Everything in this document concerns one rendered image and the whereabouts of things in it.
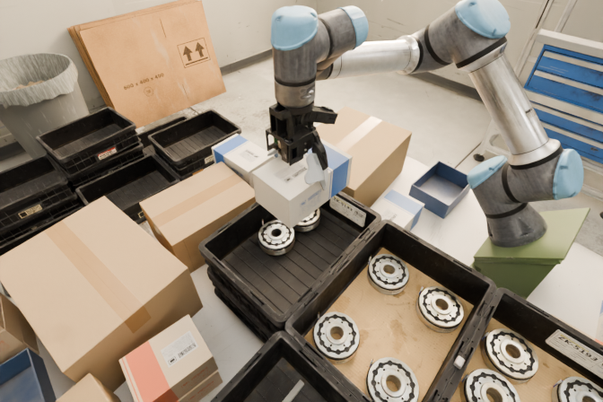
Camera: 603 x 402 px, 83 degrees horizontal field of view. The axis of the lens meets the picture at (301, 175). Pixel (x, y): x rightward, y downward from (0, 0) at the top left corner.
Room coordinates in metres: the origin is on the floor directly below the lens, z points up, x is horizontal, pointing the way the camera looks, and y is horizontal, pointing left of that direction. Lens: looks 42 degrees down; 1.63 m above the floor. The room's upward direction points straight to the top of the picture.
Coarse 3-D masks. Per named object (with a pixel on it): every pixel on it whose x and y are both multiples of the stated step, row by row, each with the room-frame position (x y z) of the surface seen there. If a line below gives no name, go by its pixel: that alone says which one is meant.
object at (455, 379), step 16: (496, 304) 0.36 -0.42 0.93; (528, 304) 0.36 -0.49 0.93; (480, 320) 0.32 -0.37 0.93; (560, 320) 0.32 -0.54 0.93; (480, 336) 0.29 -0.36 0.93; (576, 336) 0.29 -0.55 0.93; (464, 352) 0.26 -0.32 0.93; (464, 368) 0.23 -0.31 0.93; (448, 384) 0.20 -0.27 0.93; (448, 400) 0.18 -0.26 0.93
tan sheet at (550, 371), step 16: (496, 320) 0.37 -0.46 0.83; (480, 352) 0.30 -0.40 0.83; (544, 352) 0.30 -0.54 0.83; (480, 368) 0.26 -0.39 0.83; (544, 368) 0.26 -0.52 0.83; (560, 368) 0.26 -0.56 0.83; (512, 384) 0.23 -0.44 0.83; (528, 384) 0.23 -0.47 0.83; (544, 384) 0.23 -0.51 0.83; (528, 400) 0.20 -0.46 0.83; (544, 400) 0.20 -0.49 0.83
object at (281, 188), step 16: (304, 160) 0.60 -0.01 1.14; (336, 160) 0.60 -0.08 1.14; (256, 176) 0.54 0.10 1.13; (272, 176) 0.54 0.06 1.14; (288, 176) 0.54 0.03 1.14; (336, 176) 0.57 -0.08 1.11; (256, 192) 0.55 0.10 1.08; (272, 192) 0.51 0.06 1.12; (288, 192) 0.49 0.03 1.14; (304, 192) 0.50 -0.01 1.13; (320, 192) 0.54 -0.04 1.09; (336, 192) 0.58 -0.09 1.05; (272, 208) 0.51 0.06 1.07; (288, 208) 0.47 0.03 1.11; (304, 208) 0.50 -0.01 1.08; (288, 224) 0.47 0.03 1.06
